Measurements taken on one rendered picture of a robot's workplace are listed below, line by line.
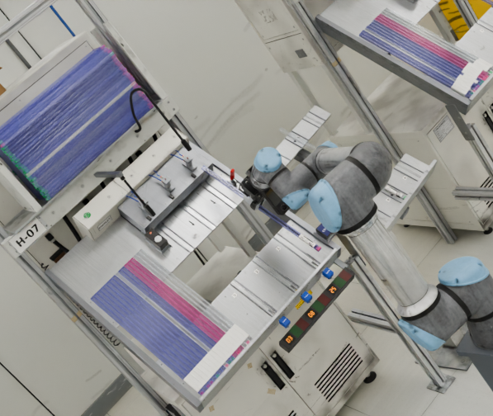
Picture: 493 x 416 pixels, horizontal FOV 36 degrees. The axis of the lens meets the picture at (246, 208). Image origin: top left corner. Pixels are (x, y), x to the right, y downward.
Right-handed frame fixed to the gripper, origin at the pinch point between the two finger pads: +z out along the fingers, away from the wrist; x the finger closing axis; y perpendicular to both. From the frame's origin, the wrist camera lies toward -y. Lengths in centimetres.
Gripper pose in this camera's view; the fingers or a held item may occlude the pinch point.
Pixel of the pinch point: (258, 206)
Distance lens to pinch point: 250.4
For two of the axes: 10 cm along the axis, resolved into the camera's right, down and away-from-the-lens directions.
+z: -1.1, 3.6, 9.3
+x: -6.6, 6.7, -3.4
